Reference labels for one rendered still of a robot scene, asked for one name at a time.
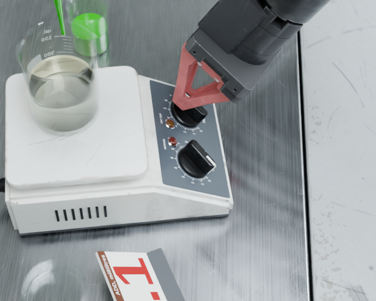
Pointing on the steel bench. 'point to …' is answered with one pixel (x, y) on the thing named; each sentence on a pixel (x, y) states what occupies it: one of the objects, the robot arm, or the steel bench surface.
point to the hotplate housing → (112, 195)
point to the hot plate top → (100, 169)
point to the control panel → (218, 174)
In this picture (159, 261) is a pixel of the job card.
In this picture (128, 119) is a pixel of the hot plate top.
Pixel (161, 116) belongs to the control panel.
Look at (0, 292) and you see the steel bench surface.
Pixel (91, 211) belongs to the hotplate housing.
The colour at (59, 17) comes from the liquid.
